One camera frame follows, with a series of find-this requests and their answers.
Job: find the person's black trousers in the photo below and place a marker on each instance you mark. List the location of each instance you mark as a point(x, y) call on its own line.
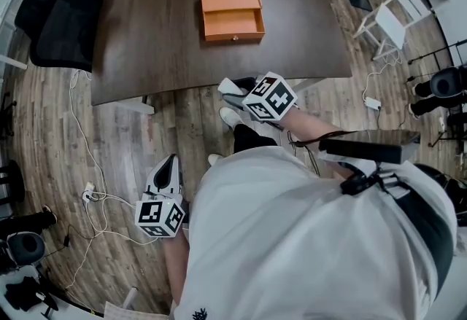
point(251, 140)

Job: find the white wooden chair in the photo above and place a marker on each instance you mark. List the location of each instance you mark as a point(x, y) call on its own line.
point(390, 25)

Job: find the white quilted chair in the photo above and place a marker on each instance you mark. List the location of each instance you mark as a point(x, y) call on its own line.
point(129, 298)

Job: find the person's white t-shirt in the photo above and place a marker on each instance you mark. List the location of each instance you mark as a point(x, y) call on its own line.
point(292, 238)

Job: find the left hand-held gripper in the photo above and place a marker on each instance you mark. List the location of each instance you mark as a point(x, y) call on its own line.
point(153, 218)

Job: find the round wooden pedestal table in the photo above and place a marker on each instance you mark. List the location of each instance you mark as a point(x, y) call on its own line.
point(12, 182)

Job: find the white charger adapter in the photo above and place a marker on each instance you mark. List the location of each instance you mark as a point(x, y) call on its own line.
point(373, 102)

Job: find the black tripod stand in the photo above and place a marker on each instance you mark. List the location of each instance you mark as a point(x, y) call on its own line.
point(434, 54)

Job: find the black shoulder-mounted box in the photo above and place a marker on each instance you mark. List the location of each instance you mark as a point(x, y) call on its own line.
point(365, 149)

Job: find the person's right white shoe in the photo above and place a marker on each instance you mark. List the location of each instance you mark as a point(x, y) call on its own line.
point(230, 116)

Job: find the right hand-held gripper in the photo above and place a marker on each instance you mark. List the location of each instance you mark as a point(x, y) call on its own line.
point(273, 98)

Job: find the person's left white shoe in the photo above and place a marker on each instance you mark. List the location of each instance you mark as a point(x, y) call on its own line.
point(215, 159)

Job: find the person's white shoe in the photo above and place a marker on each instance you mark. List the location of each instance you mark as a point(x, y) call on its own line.
point(230, 116)
point(215, 159)

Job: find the person's right forearm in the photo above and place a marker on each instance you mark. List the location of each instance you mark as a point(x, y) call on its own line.
point(310, 127)

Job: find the black mesh office chair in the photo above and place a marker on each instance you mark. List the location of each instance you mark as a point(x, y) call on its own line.
point(62, 23)

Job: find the person's left forearm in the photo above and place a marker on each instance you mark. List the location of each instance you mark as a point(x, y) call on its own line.
point(177, 271)

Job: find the white desk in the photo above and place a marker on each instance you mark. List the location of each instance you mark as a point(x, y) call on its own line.
point(22, 304)

